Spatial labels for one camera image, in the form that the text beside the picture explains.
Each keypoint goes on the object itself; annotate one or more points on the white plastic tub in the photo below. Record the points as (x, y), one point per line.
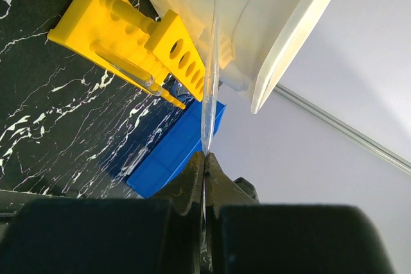
(258, 38)

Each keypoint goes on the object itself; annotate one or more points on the clear glass test tube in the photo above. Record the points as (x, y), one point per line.
(134, 72)

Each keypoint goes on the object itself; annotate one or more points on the dark blue divided tray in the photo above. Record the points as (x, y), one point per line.
(168, 159)

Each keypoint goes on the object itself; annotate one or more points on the yellow test tube rack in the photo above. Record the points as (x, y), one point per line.
(160, 48)

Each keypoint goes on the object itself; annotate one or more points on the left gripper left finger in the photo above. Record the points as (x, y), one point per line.
(157, 235)

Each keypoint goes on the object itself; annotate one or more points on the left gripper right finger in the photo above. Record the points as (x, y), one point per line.
(250, 237)

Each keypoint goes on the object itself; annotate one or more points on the clear plastic pipette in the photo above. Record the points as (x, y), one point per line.
(211, 82)

